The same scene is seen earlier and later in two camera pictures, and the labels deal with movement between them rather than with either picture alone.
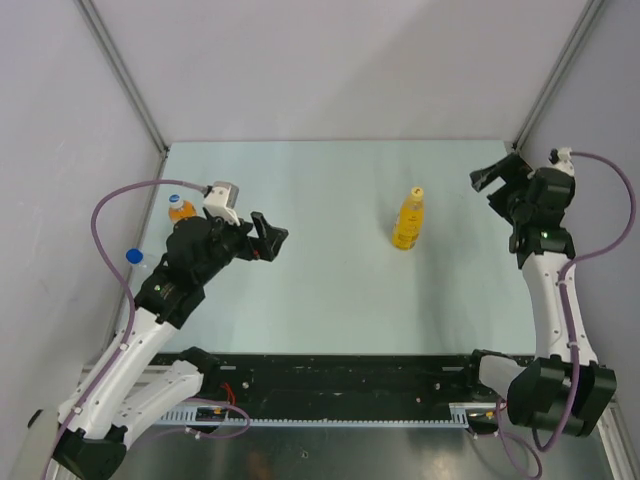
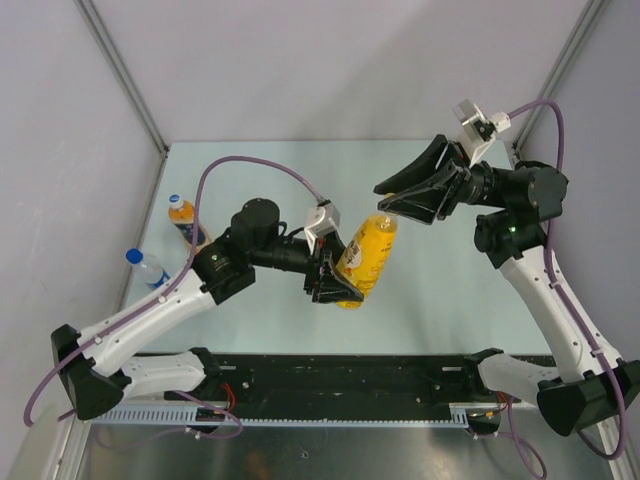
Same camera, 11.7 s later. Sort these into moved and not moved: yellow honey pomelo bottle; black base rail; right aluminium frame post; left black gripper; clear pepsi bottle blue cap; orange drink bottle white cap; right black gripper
Moved: yellow honey pomelo bottle; left black gripper; right black gripper
Not moved: clear pepsi bottle blue cap; orange drink bottle white cap; right aluminium frame post; black base rail
